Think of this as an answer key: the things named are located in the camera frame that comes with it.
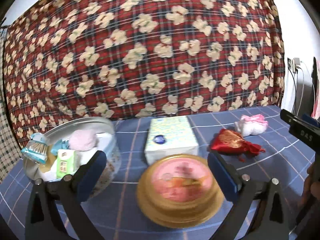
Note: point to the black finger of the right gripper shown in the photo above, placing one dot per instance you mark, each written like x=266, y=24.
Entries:
x=306, y=129

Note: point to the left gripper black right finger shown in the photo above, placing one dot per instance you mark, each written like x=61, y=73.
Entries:
x=269, y=221

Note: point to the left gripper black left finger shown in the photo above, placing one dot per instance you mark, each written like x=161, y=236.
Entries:
x=43, y=220

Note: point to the pink trimmed white knit sock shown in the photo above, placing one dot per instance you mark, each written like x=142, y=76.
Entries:
x=251, y=125

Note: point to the green pocket tissue pack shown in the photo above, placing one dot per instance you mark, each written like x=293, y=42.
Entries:
x=66, y=163

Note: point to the cotton swab bag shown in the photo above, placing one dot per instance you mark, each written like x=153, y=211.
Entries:
x=36, y=148

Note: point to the light blue glove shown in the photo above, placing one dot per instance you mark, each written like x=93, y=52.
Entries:
x=59, y=145

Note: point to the red gold embroidered pouch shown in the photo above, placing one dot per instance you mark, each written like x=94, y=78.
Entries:
x=231, y=143

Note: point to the round gold pink tin lid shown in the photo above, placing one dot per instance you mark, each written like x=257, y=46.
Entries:
x=179, y=191

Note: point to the fluffy pink white plush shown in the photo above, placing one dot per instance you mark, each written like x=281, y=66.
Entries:
x=82, y=140

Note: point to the right human hand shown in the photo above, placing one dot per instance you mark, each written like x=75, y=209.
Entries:
x=310, y=188

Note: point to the pink patterned hanging cloth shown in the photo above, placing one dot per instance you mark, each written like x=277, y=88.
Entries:
x=315, y=82

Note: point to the blue checked bed sheet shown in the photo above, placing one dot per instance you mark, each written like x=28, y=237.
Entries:
x=115, y=212

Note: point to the round metal tin container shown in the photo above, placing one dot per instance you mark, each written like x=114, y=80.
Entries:
x=106, y=142

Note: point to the yellow patterned tissue box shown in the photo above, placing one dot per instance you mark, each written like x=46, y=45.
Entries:
x=169, y=136

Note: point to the red plaid teddy bear blanket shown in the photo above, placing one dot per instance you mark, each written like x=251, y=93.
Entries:
x=121, y=59

